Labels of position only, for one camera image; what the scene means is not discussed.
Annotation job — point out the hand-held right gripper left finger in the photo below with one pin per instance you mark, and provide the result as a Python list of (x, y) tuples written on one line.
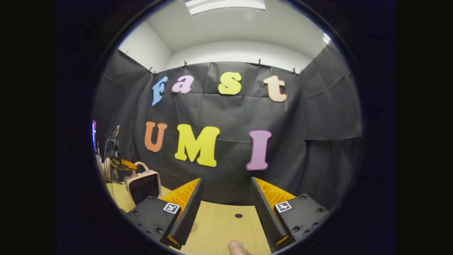
[(185, 216)]

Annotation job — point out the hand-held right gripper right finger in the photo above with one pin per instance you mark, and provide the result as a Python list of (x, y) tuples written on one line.
[(267, 212)]

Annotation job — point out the pink suitcase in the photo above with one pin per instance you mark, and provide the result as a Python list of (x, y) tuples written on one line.
[(143, 187)]

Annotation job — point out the large ceiling light panel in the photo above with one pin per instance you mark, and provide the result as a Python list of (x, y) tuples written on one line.
[(226, 5)]

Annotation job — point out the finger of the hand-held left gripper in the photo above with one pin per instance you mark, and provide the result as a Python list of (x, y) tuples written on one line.
[(125, 164)]

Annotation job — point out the black backdrop cloth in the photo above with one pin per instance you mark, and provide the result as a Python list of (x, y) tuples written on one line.
[(230, 170)]

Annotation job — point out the small ceiling light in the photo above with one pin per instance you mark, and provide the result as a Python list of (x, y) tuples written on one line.
[(326, 38)]

